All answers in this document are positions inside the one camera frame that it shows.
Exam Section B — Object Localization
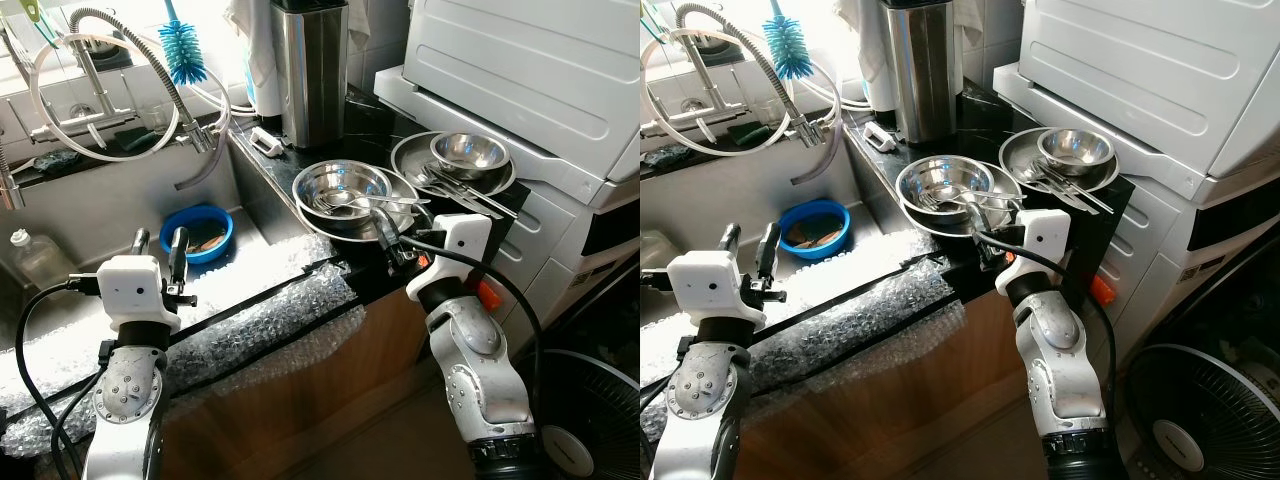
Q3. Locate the blue plastic bowl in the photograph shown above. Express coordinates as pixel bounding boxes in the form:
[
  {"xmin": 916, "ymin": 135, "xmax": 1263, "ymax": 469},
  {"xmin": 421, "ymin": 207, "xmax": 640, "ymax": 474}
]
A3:
[
  {"xmin": 778, "ymin": 198, "xmax": 853, "ymax": 262},
  {"xmin": 159, "ymin": 204, "xmax": 236, "ymax": 267}
]

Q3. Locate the wide steel bowl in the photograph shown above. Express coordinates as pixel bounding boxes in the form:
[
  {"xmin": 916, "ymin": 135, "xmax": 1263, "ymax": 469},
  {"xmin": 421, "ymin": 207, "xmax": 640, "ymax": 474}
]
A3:
[
  {"xmin": 905, "ymin": 165, "xmax": 1026, "ymax": 238},
  {"xmin": 300, "ymin": 170, "xmax": 423, "ymax": 243}
]

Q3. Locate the steel sink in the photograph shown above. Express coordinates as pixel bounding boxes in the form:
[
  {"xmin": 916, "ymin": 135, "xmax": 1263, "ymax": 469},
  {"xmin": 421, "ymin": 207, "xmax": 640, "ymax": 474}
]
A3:
[
  {"xmin": 640, "ymin": 125, "xmax": 906, "ymax": 301},
  {"xmin": 0, "ymin": 130, "xmax": 301, "ymax": 331}
]

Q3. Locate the steel plate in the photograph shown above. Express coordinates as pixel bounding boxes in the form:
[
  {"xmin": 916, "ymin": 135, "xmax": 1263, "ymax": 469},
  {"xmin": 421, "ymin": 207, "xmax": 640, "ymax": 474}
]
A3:
[
  {"xmin": 998, "ymin": 127, "xmax": 1121, "ymax": 195},
  {"xmin": 389, "ymin": 130, "xmax": 519, "ymax": 201}
]

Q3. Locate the bubble wrap sheet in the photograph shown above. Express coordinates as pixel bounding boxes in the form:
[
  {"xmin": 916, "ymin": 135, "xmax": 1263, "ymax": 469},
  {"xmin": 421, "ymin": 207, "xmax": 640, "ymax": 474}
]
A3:
[
  {"xmin": 0, "ymin": 233, "xmax": 369, "ymax": 456},
  {"xmin": 640, "ymin": 228, "xmax": 976, "ymax": 441}
]

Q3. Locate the small steel bowl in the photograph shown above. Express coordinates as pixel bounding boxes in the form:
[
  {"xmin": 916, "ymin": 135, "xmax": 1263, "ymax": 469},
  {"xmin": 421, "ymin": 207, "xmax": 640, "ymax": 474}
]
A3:
[
  {"xmin": 1036, "ymin": 128, "xmax": 1116, "ymax": 177},
  {"xmin": 430, "ymin": 131, "xmax": 512, "ymax": 182}
]

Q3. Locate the steel knife block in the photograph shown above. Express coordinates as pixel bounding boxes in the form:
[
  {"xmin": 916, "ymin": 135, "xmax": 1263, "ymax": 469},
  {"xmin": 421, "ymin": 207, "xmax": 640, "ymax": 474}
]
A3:
[
  {"xmin": 271, "ymin": 0, "xmax": 350, "ymax": 150},
  {"xmin": 884, "ymin": 0, "xmax": 961, "ymax": 144}
]

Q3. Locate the steel tap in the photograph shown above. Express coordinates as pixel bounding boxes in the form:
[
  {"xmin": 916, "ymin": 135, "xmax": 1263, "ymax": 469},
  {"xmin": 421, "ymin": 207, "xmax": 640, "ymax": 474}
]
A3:
[
  {"xmin": 33, "ymin": 38, "xmax": 141, "ymax": 148},
  {"xmin": 648, "ymin": 35, "xmax": 751, "ymax": 143}
]

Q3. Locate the grey washing machine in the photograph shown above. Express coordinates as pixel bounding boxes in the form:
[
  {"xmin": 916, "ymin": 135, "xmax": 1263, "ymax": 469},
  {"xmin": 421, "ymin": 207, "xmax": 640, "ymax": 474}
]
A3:
[
  {"xmin": 495, "ymin": 170, "xmax": 641, "ymax": 401},
  {"xmin": 1100, "ymin": 170, "xmax": 1280, "ymax": 401}
]

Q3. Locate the wooden cabinet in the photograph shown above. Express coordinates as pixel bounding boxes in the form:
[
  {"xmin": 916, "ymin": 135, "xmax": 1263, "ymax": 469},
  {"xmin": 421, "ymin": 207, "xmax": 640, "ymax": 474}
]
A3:
[
  {"xmin": 745, "ymin": 285, "xmax": 1051, "ymax": 480},
  {"xmin": 155, "ymin": 285, "xmax": 456, "ymax": 480}
]

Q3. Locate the blue bottle brush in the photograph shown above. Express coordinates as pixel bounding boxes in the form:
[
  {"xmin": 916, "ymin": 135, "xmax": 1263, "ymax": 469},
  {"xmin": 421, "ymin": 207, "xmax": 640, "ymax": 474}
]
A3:
[
  {"xmin": 157, "ymin": 0, "xmax": 209, "ymax": 87},
  {"xmin": 763, "ymin": 0, "xmax": 813, "ymax": 81}
]

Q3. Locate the white appliance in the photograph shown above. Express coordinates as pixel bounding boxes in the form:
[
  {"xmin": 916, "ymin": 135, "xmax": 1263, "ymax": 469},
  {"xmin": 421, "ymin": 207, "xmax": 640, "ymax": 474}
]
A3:
[
  {"xmin": 992, "ymin": 0, "xmax": 1280, "ymax": 206},
  {"xmin": 374, "ymin": 0, "xmax": 641, "ymax": 208}
]

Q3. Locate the black fan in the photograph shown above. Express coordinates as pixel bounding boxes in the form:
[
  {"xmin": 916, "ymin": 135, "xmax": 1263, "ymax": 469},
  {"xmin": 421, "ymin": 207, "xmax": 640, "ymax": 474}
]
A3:
[
  {"xmin": 535, "ymin": 348, "xmax": 641, "ymax": 480},
  {"xmin": 1125, "ymin": 343, "xmax": 1280, "ymax": 480}
]

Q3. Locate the white hanging cloth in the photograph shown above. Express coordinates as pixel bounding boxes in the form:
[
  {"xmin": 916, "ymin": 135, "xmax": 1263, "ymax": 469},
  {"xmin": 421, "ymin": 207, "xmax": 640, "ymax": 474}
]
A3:
[
  {"xmin": 835, "ymin": 0, "xmax": 886, "ymax": 51},
  {"xmin": 222, "ymin": 0, "xmax": 276, "ymax": 61}
]

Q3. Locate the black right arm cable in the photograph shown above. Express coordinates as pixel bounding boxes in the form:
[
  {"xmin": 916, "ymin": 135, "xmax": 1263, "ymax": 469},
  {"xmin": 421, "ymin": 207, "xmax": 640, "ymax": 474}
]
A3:
[
  {"xmin": 978, "ymin": 230, "xmax": 1119, "ymax": 401},
  {"xmin": 398, "ymin": 234, "xmax": 546, "ymax": 411}
]

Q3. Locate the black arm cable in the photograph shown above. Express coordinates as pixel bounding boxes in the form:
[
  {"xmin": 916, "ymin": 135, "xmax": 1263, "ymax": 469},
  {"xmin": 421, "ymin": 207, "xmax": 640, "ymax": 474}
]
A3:
[
  {"xmin": 640, "ymin": 372, "xmax": 693, "ymax": 446},
  {"xmin": 398, "ymin": 234, "xmax": 546, "ymax": 411},
  {"xmin": 14, "ymin": 278, "xmax": 106, "ymax": 480},
  {"xmin": 978, "ymin": 230, "xmax": 1119, "ymax": 401}
]

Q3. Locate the clear thin hose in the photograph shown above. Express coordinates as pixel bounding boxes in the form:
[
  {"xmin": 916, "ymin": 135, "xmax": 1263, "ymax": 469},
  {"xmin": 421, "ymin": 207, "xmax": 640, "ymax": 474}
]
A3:
[
  {"xmin": 174, "ymin": 125, "xmax": 233, "ymax": 193},
  {"xmin": 790, "ymin": 120, "xmax": 846, "ymax": 187}
]

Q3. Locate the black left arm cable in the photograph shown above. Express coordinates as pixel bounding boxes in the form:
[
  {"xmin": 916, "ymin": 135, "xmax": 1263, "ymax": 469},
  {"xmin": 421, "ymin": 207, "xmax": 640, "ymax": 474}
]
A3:
[
  {"xmin": 640, "ymin": 372, "xmax": 693, "ymax": 446},
  {"xmin": 14, "ymin": 278, "xmax": 106, "ymax": 480}
]

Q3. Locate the flexible steel hose with valve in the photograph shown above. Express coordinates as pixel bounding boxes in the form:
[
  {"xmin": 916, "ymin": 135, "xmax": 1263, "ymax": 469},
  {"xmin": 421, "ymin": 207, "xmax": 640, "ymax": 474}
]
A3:
[
  {"xmin": 66, "ymin": 7, "xmax": 233, "ymax": 156},
  {"xmin": 676, "ymin": 2, "xmax": 841, "ymax": 151}
]

